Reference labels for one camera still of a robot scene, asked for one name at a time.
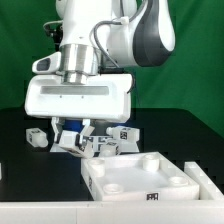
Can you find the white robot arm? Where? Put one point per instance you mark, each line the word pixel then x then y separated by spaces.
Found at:
pixel 96 39

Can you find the white L-shaped fence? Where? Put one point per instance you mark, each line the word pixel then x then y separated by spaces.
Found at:
pixel 208 209

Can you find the white sheet with tags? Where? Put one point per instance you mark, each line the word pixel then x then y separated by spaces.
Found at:
pixel 98 141

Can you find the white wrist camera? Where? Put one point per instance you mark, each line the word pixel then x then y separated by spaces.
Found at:
pixel 47 65

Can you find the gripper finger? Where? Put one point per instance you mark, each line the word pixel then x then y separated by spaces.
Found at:
pixel 57 124
pixel 85 132

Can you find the white square table top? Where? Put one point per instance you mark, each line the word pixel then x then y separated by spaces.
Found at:
pixel 137 177

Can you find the black camera stand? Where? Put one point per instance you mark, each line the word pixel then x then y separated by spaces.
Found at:
pixel 54 30

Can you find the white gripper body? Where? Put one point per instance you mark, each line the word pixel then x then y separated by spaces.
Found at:
pixel 103 97

